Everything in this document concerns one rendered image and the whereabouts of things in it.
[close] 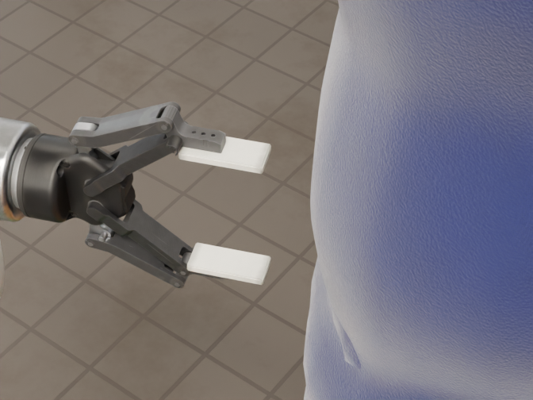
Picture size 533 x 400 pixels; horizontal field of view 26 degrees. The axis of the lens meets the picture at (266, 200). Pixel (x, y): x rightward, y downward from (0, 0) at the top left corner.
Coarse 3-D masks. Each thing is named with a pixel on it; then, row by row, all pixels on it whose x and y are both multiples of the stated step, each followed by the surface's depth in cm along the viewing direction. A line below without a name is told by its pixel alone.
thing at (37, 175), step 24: (48, 144) 99; (72, 144) 99; (24, 168) 98; (48, 168) 97; (72, 168) 98; (96, 168) 97; (24, 192) 98; (48, 192) 97; (72, 192) 100; (120, 192) 98; (48, 216) 99; (72, 216) 103; (120, 216) 101
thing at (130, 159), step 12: (132, 144) 97; (144, 144) 95; (156, 144) 93; (168, 144) 92; (180, 144) 92; (120, 156) 97; (132, 156) 95; (144, 156) 94; (156, 156) 94; (120, 168) 96; (132, 168) 96; (96, 180) 97; (108, 180) 97; (120, 180) 96; (84, 192) 98; (96, 192) 98
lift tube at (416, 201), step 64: (384, 0) 38; (448, 0) 35; (512, 0) 34; (384, 64) 41; (448, 64) 38; (512, 64) 36; (320, 128) 50; (384, 128) 43; (448, 128) 40; (512, 128) 38; (320, 192) 50; (384, 192) 44; (448, 192) 41; (512, 192) 39; (320, 256) 52; (384, 256) 45; (448, 256) 43; (512, 256) 41; (320, 320) 58; (384, 320) 47; (448, 320) 44; (512, 320) 42; (320, 384) 58; (384, 384) 52; (448, 384) 48; (512, 384) 45
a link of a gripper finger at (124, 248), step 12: (96, 240) 104; (108, 240) 104; (120, 240) 104; (132, 240) 105; (120, 252) 104; (132, 252) 104; (144, 252) 105; (132, 264) 105; (144, 264) 104; (156, 264) 104; (156, 276) 105; (168, 276) 105; (180, 276) 105
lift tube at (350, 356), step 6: (336, 318) 55; (336, 324) 55; (342, 330) 55; (342, 336) 55; (342, 342) 55; (348, 342) 54; (348, 348) 54; (354, 348) 54; (348, 354) 54; (354, 354) 54; (348, 360) 55; (354, 360) 54; (354, 366) 55; (360, 366) 54
